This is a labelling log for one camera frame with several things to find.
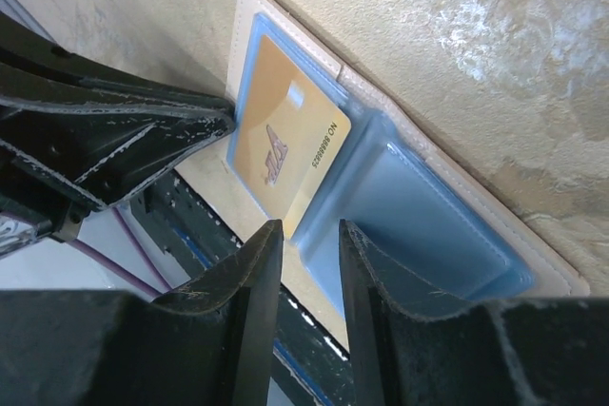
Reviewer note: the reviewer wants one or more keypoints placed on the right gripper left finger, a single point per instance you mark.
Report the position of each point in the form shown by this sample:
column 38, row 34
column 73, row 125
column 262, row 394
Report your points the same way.
column 207, row 342

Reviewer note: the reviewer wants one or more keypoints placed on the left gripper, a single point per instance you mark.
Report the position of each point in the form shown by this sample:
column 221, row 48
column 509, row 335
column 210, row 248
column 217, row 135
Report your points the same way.
column 98, row 135

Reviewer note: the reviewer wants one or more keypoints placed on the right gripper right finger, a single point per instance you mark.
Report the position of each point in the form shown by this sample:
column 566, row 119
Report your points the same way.
column 412, row 343

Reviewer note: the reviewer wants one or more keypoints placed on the beige leather card holder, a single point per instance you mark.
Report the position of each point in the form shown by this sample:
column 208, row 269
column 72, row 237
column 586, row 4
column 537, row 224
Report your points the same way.
column 209, row 173

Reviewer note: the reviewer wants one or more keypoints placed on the gold VIP card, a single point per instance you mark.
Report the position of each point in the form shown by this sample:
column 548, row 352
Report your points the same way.
column 289, row 134

